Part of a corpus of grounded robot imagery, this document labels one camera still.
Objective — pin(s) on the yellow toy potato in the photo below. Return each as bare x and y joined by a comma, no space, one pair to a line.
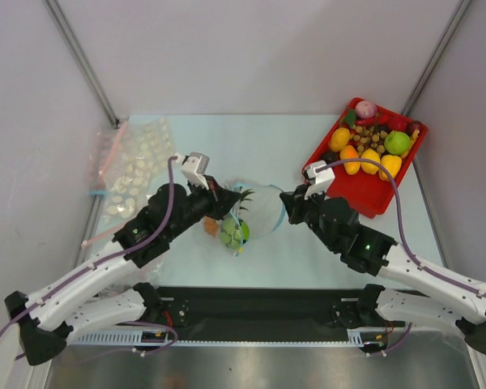
339,139

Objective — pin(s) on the brown toy nut cluster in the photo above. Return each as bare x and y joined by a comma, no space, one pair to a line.
371,137

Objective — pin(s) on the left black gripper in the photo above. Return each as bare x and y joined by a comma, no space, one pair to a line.
220,198

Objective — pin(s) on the yellow toy lemon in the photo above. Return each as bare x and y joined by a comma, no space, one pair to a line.
370,161

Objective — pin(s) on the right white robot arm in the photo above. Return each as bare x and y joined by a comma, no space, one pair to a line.
448,300

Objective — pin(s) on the toy pineapple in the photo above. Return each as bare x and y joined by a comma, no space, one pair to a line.
213,226

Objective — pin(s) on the clear blue-zipper bag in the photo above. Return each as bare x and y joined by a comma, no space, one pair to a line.
265,213

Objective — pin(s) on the pink toy onion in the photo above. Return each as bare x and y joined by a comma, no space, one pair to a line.
365,109

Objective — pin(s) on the green toy apple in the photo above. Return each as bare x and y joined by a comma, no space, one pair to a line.
397,142

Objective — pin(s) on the green toy watermelon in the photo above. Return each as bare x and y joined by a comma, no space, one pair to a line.
234,233

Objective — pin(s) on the orange yellow toy mango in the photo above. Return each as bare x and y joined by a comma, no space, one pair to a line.
351,160

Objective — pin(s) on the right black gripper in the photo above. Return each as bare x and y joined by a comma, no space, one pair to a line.
300,207

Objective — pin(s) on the dotted zip bag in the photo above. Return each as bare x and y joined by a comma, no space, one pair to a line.
139,153

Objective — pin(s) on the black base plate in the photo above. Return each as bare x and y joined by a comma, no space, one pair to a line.
270,312

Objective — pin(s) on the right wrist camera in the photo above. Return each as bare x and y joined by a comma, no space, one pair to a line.
319,176

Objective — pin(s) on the dark purple toy plum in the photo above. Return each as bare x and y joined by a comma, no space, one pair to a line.
330,157

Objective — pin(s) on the pink zipper bag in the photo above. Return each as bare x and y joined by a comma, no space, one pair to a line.
106,143

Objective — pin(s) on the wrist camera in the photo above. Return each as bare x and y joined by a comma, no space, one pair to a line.
319,176
193,167

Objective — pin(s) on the yellow toy bell pepper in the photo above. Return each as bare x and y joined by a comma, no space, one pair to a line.
392,165

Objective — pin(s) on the dark red toy cherry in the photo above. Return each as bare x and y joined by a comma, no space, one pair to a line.
414,128

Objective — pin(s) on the white cable duct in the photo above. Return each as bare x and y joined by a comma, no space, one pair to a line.
146,337

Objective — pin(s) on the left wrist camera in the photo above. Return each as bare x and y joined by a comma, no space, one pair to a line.
193,167

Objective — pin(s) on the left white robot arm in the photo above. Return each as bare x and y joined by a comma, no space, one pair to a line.
63,311

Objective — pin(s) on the red toy chili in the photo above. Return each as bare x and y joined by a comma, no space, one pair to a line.
366,121

